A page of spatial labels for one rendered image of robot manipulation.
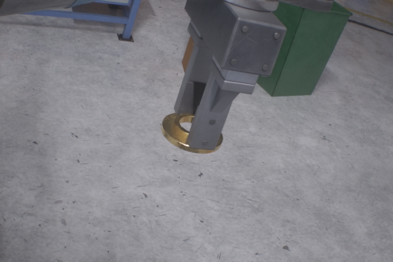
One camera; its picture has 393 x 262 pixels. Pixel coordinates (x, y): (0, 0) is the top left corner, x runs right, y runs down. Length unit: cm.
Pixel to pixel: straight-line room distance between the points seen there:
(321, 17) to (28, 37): 215
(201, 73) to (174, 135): 7
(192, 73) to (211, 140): 7
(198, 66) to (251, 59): 11
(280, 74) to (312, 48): 33
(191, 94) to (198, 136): 6
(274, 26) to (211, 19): 7
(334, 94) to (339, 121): 49
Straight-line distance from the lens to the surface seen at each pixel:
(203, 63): 60
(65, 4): 68
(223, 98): 54
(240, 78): 52
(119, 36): 454
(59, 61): 399
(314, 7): 55
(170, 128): 60
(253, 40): 50
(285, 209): 327
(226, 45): 49
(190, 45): 422
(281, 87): 437
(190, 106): 62
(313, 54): 439
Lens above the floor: 183
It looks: 30 degrees down
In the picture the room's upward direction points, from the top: 19 degrees clockwise
